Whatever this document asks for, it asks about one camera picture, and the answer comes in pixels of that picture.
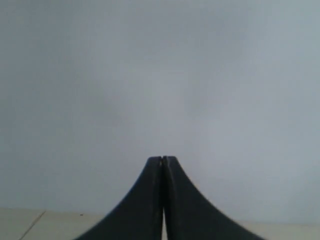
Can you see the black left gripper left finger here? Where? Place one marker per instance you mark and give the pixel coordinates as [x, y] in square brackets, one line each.
[139, 215]

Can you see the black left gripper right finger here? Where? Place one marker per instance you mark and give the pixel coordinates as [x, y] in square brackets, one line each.
[189, 215]

